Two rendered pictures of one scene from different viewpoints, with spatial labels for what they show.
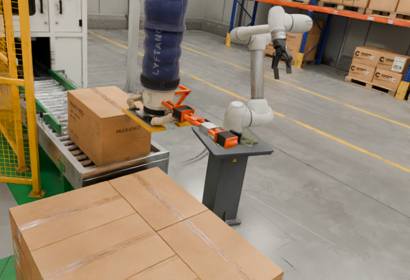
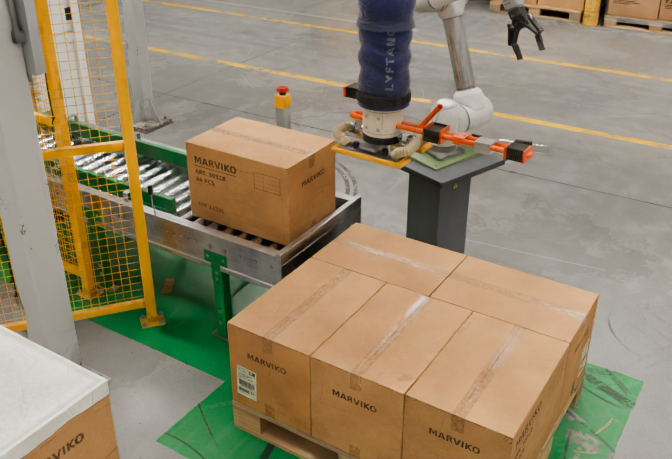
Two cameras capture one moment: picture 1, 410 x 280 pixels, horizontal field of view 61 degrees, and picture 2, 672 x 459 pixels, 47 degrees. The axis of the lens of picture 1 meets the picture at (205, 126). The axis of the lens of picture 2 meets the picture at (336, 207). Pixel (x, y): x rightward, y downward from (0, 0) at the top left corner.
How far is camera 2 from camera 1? 1.66 m
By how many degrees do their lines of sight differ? 14
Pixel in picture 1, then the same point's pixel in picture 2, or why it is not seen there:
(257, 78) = (463, 58)
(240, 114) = (456, 117)
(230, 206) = not seen: hidden behind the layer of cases
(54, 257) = (343, 352)
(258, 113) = (476, 110)
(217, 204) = not seen: hidden behind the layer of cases
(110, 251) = (398, 329)
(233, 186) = (457, 224)
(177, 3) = not seen: outside the picture
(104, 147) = (291, 212)
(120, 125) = (305, 173)
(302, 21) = not seen: outside the picture
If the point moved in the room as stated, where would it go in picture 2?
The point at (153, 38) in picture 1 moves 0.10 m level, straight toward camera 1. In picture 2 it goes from (384, 43) to (396, 50)
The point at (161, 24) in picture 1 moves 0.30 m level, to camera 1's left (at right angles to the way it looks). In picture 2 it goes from (395, 24) to (318, 29)
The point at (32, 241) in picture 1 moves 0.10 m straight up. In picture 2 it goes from (299, 345) to (299, 323)
